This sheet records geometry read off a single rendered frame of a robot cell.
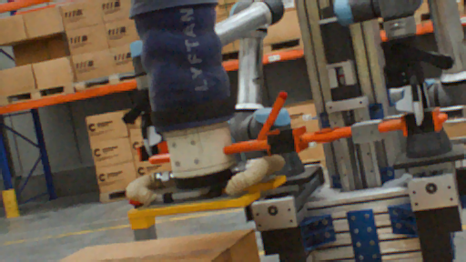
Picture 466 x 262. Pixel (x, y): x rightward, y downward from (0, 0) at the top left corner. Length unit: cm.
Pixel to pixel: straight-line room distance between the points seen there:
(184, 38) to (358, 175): 89
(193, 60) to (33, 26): 883
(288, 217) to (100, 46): 796
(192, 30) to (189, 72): 11
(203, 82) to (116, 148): 832
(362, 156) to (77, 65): 805
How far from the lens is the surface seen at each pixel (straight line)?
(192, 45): 180
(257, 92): 247
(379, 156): 246
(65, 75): 1033
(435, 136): 225
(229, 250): 195
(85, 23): 1011
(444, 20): 216
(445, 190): 214
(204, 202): 178
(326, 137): 174
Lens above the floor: 140
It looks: 3 degrees down
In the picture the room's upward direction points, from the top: 11 degrees counter-clockwise
